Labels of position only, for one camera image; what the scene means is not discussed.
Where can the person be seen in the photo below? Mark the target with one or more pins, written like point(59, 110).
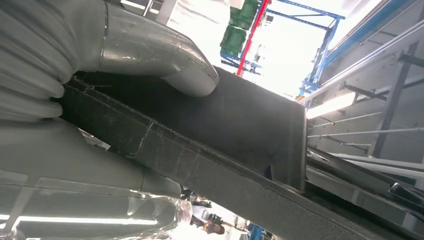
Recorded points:
point(202, 212)

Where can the red pole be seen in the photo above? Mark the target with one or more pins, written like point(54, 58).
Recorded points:
point(252, 36)

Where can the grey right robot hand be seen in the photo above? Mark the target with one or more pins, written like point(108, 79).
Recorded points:
point(149, 49)

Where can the blue steel shelf rack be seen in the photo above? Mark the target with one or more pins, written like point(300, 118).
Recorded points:
point(327, 43)

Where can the green plastic crate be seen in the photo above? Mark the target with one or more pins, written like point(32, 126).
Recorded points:
point(245, 15)
point(233, 41)

